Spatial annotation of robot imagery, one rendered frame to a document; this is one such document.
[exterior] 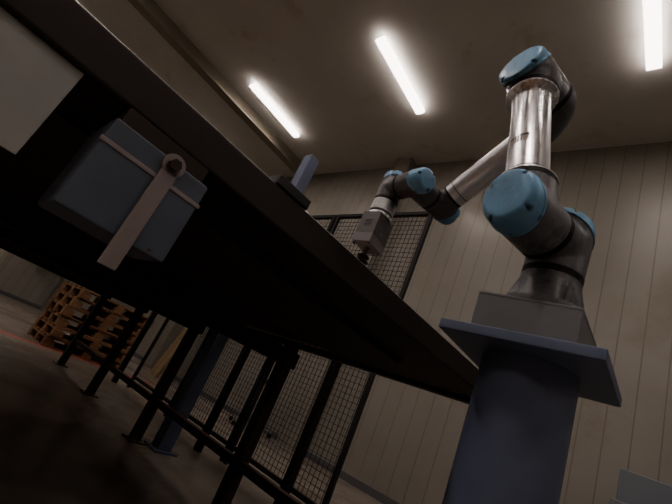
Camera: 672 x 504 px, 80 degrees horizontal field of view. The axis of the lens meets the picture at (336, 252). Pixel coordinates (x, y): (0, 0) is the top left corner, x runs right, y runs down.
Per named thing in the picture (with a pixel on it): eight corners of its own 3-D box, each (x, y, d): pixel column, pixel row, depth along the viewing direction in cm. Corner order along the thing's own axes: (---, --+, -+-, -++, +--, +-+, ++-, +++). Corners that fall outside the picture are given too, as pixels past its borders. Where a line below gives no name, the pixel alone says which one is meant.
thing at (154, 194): (152, 290, 48) (224, 172, 55) (31, 226, 40) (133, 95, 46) (121, 281, 56) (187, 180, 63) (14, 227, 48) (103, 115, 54)
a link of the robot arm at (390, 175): (398, 164, 123) (380, 171, 130) (386, 193, 119) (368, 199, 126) (415, 180, 126) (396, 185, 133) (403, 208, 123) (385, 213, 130)
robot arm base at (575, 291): (586, 342, 80) (596, 297, 83) (580, 312, 70) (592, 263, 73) (508, 323, 90) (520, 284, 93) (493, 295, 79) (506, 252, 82)
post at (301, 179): (176, 457, 254) (325, 164, 337) (153, 452, 244) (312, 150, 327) (165, 447, 266) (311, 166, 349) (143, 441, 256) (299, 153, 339)
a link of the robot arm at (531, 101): (576, 251, 75) (573, 73, 101) (534, 206, 68) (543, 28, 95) (515, 265, 84) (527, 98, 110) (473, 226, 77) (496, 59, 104)
